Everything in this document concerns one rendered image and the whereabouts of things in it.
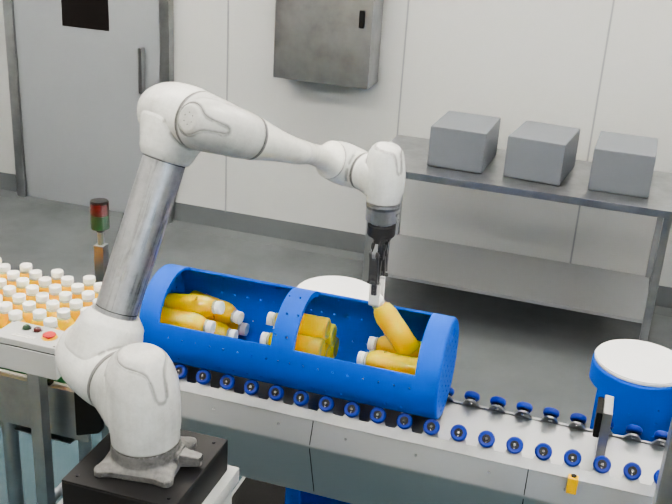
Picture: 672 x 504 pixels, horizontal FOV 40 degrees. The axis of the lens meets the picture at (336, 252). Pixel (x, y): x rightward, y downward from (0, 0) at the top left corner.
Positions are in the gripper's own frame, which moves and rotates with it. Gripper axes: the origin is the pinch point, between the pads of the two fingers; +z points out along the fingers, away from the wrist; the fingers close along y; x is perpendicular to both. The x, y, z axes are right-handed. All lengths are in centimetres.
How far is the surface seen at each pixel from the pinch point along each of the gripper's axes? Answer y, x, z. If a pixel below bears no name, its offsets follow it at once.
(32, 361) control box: -35, 87, 23
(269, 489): 49, 48, 113
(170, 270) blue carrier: -2, 62, 4
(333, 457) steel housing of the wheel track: -14.1, 5.5, 46.5
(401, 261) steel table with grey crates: 256, 50, 101
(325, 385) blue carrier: -13.6, 9.1, 24.3
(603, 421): -5, -64, 23
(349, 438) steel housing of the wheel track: -13.1, 1.5, 39.7
